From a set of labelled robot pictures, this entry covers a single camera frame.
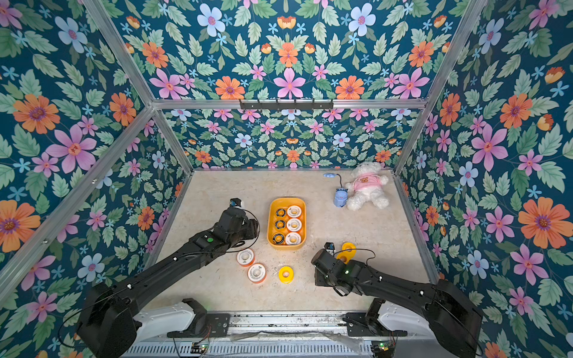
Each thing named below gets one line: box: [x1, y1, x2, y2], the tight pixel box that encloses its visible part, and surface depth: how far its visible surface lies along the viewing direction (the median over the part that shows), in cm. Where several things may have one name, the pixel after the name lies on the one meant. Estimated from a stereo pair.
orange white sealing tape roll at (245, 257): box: [235, 248, 256, 268], surface depth 88 cm
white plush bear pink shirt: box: [346, 161, 390, 212], surface depth 105 cm
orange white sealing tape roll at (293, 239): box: [285, 231, 303, 246], surface depth 95 cm
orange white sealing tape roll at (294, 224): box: [286, 217, 303, 232], surface depth 98 cm
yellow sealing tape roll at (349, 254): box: [336, 241, 358, 263], surface depth 92 cm
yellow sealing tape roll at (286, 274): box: [278, 265, 295, 285], surface depth 85 cm
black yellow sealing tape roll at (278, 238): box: [272, 232, 285, 245], surface depth 95 cm
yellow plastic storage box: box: [267, 196, 307, 250], surface depth 98 cm
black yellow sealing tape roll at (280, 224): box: [274, 219, 286, 230], surface depth 100 cm
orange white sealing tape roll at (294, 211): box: [286, 205, 303, 218], surface depth 103 cm
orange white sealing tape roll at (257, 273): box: [246, 262, 268, 285], surface depth 85 cm
